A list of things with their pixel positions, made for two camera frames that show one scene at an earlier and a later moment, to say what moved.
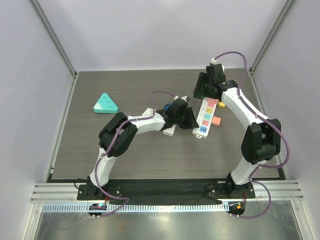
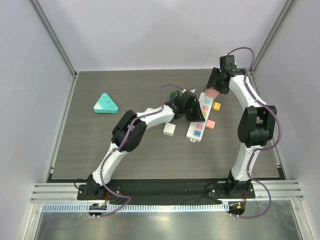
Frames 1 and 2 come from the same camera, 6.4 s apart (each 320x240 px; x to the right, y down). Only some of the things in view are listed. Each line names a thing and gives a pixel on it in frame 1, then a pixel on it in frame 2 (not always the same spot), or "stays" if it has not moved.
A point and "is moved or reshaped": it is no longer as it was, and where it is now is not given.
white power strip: x=205 y=118 is moved or reshaped
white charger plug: x=169 y=131 stays
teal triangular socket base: x=105 y=105 stays
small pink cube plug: x=216 y=120 to x=210 y=124
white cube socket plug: x=148 y=112 stays
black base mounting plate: x=200 y=190 stays
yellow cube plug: x=221 y=104 to x=216 y=106
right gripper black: x=201 y=86 to x=215 y=81
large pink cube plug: x=212 y=102 is moved or reshaped
